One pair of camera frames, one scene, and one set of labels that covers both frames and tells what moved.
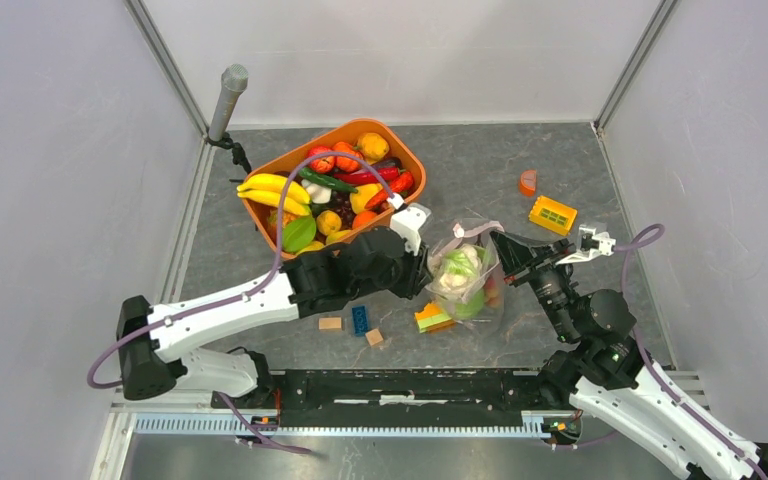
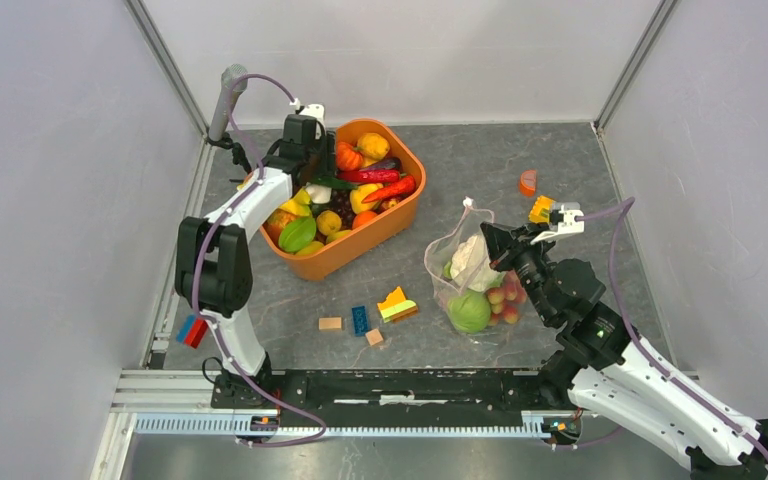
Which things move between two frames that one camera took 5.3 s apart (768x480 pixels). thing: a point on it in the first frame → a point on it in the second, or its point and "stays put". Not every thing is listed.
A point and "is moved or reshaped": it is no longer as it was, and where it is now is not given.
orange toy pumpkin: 347,164 stays put
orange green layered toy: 433,318 → 396,306
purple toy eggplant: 389,162 stays put
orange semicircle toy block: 528,181 stays put
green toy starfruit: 297,233 stays put
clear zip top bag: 466,277 is moved or reshaped
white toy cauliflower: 454,271 is moved or reshaped
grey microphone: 234,79 stays put
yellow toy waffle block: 552,215 stays put
